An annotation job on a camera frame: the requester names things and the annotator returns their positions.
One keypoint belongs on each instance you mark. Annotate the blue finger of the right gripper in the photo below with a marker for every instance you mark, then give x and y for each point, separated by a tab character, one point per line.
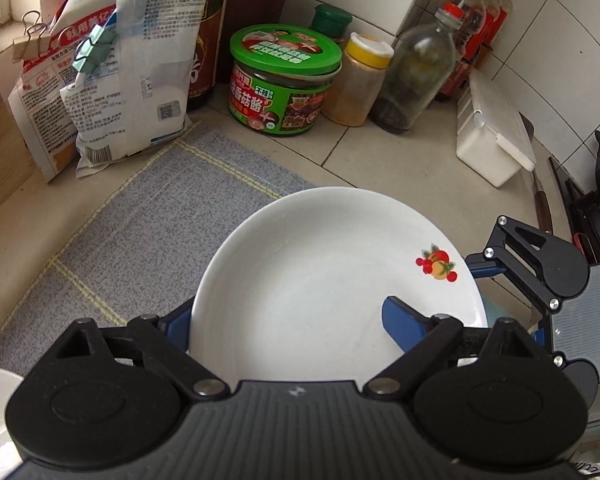
482	267

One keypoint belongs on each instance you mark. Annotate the green lid sauce jar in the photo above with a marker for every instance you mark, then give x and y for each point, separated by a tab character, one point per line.
281	77

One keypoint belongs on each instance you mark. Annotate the yellow lid spice jar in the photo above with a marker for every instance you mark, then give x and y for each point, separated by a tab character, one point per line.
354	90

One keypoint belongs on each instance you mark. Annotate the clear glass bottle red cap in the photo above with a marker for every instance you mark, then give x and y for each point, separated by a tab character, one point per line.
424	59

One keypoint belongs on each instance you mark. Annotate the white blue flour bag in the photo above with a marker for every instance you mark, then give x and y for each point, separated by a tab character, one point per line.
136	98

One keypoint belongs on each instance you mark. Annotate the dark soy sauce bottle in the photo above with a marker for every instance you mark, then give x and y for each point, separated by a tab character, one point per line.
202	73

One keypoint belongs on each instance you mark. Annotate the knife with brown handle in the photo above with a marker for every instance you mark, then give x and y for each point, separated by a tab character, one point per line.
542	207

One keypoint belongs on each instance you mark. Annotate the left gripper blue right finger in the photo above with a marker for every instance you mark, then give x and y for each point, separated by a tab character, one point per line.
406	326

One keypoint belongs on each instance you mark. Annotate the white plate with fruit print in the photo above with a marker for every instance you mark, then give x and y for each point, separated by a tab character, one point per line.
295	293

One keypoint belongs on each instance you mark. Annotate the red label sauce bottles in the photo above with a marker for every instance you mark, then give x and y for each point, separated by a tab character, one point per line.
482	20

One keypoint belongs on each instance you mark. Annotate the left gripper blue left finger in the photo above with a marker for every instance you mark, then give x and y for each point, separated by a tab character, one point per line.
176	324

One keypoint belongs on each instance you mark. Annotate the white seasoning box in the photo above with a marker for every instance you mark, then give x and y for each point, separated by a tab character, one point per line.
491	138

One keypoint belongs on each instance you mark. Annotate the grey checked cloth mat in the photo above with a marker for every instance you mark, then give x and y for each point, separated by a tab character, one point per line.
113	252

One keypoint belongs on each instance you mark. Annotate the green cap small jar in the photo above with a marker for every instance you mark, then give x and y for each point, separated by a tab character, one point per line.
331	22

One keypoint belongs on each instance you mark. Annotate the red white salt bag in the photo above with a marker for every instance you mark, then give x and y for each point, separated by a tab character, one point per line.
35	101

